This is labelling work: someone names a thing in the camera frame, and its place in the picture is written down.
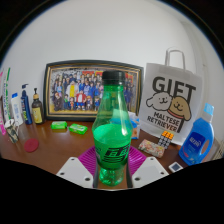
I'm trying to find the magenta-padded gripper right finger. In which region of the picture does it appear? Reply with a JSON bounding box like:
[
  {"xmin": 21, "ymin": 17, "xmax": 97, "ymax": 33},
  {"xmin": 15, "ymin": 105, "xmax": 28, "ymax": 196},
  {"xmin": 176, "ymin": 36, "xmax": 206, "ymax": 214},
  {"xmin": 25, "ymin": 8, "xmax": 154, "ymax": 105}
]
[{"xmin": 127, "ymin": 145, "xmax": 170, "ymax": 189}]

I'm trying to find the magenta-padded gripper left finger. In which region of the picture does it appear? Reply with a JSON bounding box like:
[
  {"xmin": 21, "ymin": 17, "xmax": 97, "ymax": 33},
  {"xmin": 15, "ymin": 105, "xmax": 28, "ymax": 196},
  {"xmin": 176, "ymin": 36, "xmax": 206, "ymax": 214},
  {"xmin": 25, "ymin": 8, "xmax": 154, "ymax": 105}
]
[{"xmin": 55, "ymin": 145, "xmax": 101, "ymax": 189}]

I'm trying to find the green plastic drink bottle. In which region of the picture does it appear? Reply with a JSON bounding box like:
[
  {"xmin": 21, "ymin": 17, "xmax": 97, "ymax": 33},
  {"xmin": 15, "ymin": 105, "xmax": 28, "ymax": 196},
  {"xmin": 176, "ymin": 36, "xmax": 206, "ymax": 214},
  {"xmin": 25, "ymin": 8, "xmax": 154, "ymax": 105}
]
[{"xmin": 91, "ymin": 70, "xmax": 134, "ymax": 187}]

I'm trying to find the patterned small pouch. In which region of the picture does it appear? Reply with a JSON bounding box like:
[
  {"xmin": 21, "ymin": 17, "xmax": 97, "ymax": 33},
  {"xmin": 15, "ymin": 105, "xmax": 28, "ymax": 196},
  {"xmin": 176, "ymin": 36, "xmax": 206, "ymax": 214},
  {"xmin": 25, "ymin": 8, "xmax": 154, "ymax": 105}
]
[{"xmin": 138, "ymin": 138, "xmax": 166, "ymax": 159}]

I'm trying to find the colourful puzzle cube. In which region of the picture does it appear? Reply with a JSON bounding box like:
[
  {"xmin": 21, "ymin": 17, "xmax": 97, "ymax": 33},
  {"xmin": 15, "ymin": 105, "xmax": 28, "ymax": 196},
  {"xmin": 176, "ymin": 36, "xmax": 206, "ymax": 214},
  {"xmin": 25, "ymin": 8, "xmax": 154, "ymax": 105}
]
[{"xmin": 157, "ymin": 130, "xmax": 175, "ymax": 149}]

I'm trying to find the green soap pack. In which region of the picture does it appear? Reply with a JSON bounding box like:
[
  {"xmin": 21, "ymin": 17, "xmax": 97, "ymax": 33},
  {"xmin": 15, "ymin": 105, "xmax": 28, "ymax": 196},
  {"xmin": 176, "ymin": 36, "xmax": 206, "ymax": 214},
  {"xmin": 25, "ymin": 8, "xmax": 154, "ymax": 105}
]
[
  {"xmin": 68, "ymin": 123, "xmax": 89, "ymax": 135},
  {"xmin": 50, "ymin": 120, "xmax": 68, "ymax": 131}
]

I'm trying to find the flat round red coaster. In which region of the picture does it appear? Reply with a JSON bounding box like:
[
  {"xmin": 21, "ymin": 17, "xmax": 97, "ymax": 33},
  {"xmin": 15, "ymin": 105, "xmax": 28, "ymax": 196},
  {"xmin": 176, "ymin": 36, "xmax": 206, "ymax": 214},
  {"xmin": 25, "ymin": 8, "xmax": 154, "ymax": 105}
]
[{"xmin": 23, "ymin": 138, "xmax": 40, "ymax": 154}]

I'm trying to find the blue detergent bottle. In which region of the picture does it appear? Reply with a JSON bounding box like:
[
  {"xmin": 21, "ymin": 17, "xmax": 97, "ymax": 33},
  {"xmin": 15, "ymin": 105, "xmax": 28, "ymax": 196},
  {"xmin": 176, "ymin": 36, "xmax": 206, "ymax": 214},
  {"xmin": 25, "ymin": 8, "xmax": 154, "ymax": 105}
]
[{"xmin": 178, "ymin": 102, "xmax": 215, "ymax": 167}]

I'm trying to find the brown pump bottle yellow label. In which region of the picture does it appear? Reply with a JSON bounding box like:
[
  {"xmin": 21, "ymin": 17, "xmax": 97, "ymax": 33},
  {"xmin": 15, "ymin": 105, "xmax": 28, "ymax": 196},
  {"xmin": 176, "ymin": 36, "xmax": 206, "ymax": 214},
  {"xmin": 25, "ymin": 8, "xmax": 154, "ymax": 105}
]
[{"xmin": 31, "ymin": 87, "xmax": 45, "ymax": 125}]

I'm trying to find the white paper gift bag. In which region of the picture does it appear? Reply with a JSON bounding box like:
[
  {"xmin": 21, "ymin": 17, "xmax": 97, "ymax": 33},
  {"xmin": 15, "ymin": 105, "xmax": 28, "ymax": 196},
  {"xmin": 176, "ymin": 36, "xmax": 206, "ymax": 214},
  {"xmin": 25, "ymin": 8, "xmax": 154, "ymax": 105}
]
[{"xmin": 137, "ymin": 48, "xmax": 204, "ymax": 146}]

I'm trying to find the dark blue pump bottle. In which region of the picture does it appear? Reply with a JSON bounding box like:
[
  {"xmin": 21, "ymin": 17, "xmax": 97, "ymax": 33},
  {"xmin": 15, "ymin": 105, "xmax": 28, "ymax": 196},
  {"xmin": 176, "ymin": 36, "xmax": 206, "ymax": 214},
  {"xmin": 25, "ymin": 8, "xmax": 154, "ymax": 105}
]
[{"xmin": 20, "ymin": 83, "xmax": 34, "ymax": 126}]

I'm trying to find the framed group picture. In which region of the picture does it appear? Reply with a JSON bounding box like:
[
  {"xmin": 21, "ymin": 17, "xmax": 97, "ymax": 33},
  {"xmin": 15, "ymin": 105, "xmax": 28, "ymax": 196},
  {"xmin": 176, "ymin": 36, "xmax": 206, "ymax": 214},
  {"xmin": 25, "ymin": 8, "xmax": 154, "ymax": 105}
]
[{"xmin": 43, "ymin": 59, "xmax": 144, "ymax": 122}]

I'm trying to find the white bottle with blue cap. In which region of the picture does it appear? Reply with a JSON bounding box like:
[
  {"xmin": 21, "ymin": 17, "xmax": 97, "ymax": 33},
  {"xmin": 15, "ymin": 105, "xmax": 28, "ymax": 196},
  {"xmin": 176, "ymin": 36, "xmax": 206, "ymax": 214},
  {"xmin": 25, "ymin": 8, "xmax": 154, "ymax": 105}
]
[{"xmin": 10, "ymin": 92, "xmax": 24, "ymax": 127}]

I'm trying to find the white and green shuttlecock tube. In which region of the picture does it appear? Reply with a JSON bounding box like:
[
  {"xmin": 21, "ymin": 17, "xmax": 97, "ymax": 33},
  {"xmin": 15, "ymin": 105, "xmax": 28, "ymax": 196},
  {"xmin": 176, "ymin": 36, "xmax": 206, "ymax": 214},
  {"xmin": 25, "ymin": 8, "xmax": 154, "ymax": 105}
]
[{"xmin": 2, "ymin": 67, "xmax": 14, "ymax": 121}]

